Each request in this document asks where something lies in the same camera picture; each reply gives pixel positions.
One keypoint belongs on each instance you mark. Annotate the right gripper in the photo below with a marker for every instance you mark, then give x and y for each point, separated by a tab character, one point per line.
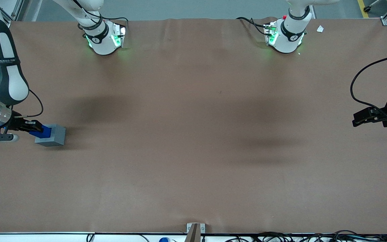
16	124

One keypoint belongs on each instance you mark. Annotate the blue plastic part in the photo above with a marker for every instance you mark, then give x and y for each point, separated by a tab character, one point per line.
46	132

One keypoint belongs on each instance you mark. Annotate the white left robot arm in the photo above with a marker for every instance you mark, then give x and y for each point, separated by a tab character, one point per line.
287	40

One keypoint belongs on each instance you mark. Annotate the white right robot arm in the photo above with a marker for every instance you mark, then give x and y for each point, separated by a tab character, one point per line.
8	84

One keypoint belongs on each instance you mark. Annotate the gray square base block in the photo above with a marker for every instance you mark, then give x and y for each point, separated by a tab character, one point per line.
58	138

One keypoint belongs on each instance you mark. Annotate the white paper scrap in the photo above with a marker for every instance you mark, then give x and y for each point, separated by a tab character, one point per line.
320	29

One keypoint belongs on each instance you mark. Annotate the black caster wheel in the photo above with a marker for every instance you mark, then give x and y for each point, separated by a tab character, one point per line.
367	9

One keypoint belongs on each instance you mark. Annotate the brown table cover sheet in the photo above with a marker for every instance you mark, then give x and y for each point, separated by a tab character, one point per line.
193	151

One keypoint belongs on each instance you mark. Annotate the blue round cap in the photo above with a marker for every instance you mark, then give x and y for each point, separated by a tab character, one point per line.
164	240

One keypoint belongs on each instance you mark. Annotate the white table edge rail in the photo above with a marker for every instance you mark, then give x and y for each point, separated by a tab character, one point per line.
45	238

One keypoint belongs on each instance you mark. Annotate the metal table edge bracket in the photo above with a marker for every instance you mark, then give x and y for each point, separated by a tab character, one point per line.
189	228

